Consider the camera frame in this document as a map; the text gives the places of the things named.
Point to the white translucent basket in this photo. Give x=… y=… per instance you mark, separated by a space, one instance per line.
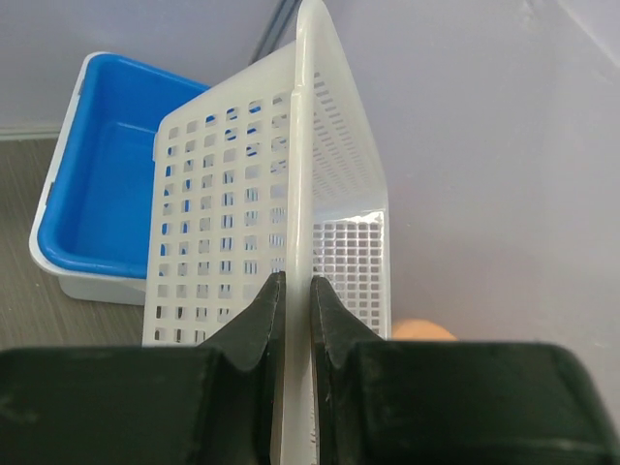
x=274 y=169

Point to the orange plastic container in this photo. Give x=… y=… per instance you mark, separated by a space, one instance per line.
x=421 y=330

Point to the blue plastic basket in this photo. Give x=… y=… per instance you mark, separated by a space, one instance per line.
x=127 y=103

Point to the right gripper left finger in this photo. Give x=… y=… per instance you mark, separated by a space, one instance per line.
x=209 y=404

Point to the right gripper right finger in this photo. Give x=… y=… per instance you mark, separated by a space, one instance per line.
x=380 y=401

